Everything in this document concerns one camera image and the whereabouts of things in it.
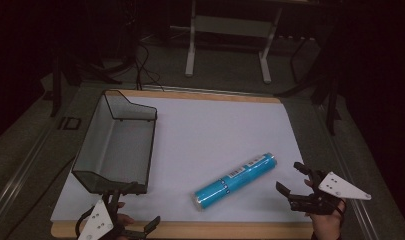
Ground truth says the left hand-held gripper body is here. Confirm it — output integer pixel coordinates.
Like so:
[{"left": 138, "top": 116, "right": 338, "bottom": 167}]
[{"left": 77, "top": 190, "right": 148, "bottom": 240}]

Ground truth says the black wire mesh basket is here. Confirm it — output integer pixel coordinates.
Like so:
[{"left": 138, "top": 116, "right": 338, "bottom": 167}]
[{"left": 71, "top": 88, "right": 158, "bottom": 196}]

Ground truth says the white metal table frame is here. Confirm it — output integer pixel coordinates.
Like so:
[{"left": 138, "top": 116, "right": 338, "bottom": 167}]
[{"left": 184, "top": 0, "right": 284, "bottom": 85}]

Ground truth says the blue plastic-wrapped roll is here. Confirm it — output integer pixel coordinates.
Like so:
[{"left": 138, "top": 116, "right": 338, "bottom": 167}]
[{"left": 192, "top": 152, "right": 278, "bottom": 212}]

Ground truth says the person's left hand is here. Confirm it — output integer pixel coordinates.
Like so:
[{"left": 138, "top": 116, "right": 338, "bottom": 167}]
[{"left": 115, "top": 201, "right": 136, "bottom": 240}]

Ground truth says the person's right hand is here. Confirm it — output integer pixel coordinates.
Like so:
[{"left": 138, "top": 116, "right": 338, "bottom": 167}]
[{"left": 304, "top": 179, "right": 347, "bottom": 240}]

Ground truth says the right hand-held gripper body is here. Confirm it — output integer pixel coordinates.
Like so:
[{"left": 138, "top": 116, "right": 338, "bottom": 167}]
[{"left": 288, "top": 170, "right": 373, "bottom": 216}]

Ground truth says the black metal stand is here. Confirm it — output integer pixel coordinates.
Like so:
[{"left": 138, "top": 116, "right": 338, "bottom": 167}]
[
  {"left": 49, "top": 39, "right": 138, "bottom": 118},
  {"left": 273, "top": 19, "right": 343, "bottom": 137}
]

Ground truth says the metal floor rail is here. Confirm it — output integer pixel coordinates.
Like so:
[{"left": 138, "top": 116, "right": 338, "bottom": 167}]
[
  {"left": 314, "top": 103, "right": 379, "bottom": 240},
  {"left": 0, "top": 114, "right": 63, "bottom": 221}
]

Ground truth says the black floor bracket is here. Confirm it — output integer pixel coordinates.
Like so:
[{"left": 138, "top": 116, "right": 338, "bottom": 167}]
[{"left": 57, "top": 116, "right": 82, "bottom": 131}]

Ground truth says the white paper sheet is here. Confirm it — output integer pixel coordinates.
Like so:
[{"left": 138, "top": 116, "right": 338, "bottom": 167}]
[{"left": 50, "top": 96, "right": 312, "bottom": 224}]

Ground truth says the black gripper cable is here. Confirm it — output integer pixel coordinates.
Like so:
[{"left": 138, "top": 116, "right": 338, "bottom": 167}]
[{"left": 75, "top": 205, "right": 96, "bottom": 239}]

